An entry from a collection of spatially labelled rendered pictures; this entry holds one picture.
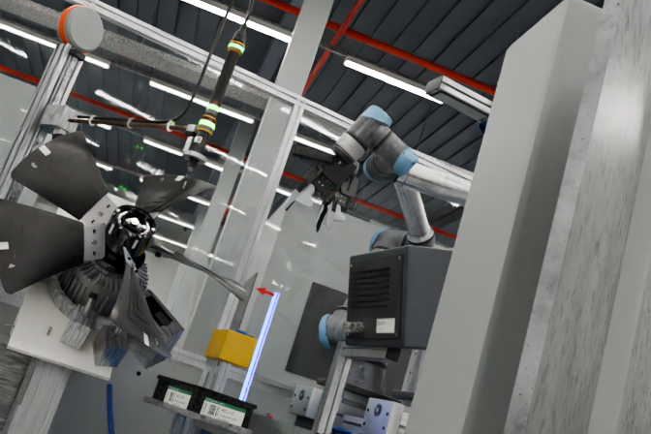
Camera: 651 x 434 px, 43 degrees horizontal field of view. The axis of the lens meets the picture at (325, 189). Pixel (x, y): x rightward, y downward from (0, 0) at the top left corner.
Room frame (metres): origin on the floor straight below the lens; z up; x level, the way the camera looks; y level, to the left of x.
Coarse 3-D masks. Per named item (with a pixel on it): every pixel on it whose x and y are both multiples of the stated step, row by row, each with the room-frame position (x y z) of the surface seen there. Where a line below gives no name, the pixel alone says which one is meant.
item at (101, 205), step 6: (102, 198) 2.15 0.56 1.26; (108, 198) 2.15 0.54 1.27; (96, 204) 2.15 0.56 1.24; (102, 204) 2.15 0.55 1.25; (114, 204) 2.15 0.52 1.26; (90, 210) 2.16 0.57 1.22; (96, 210) 2.15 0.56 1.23; (102, 210) 2.15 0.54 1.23; (108, 210) 2.15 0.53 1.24; (84, 216) 2.16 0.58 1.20; (90, 216) 2.16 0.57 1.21; (96, 216) 2.15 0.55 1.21; (102, 216) 2.15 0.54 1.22; (108, 216) 2.15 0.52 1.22; (84, 222) 2.16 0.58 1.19; (90, 222) 2.16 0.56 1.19; (96, 222) 2.15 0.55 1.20; (102, 222) 2.15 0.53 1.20
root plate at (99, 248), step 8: (96, 224) 2.07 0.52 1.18; (88, 232) 2.07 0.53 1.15; (96, 232) 2.08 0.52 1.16; (104, 232) 2.10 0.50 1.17; (88, 240) 2.08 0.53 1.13; (104, 240) 2.10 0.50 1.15; (88, 248) 2.08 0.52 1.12; (96, 248) 2.10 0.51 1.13; (104, 248) 2.11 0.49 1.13; (88, 256) 2.09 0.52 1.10; (96, 256) 2.10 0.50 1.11; (104, 256) 2.12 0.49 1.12
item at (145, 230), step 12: (120, 216) 2.09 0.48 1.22; (132, 216) 2.11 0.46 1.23; (144, 216) 2.13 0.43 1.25; (108, 228) 2.09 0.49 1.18; (120, 228) 2.06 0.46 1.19; (132, 228) 2.08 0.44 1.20; (144, 228) 2.10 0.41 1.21; (156, 228) 2.12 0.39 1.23; (108, 240) 2.10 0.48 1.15; (120, 240) 2.08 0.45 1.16; (132, 240) 2.08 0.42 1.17; (144, 240) 2.09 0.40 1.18; (108, 252) 2.14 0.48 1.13; (120, 252) 2.11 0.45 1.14; (132, 252) 2.11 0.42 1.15; (144, 252) 2.22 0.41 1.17; (108, 264) 2.13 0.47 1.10; (120, 264) 2.14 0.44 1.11
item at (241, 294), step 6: (174, 252) 2.14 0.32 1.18; (174, 258) 2.22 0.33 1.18; (180, 258) 2.17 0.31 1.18; (186, 258) 2.16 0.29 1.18; (186, 264) 2.26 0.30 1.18; (192, 264) 2.20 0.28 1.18; (198, 264) 2.16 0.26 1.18; (204, 270) 2.14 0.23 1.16; (210, 270) 2.21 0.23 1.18; (216, 276) 2.17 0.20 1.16; (222, 282) 2.15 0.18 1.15; (228, 282) 2.20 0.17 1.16; (234, 282) 2.30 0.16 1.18; (228, 288) 2.14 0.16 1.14; (234, 288) 2.19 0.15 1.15; (234, 294) 2.14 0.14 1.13; (240, 294) 2.17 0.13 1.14; (246, 294) 2.21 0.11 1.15; (240, 300) 2.14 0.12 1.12
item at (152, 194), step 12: (144, 180) 2.38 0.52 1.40; (156, 180) 2.37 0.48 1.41; (168, 180) 2.36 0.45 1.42; (180, 180) 2.35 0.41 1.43; (192, 180) 2.35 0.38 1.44; (144, 192) 2.33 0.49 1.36; (156, 192) 2.32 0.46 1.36; (168, 192) 2.29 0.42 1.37; (180, 192) 2.29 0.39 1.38; (192, 192) 2.29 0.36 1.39; (144, 204) 2.27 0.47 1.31; (156, 204) 2.24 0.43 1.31; (168, 204) 2.23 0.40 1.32
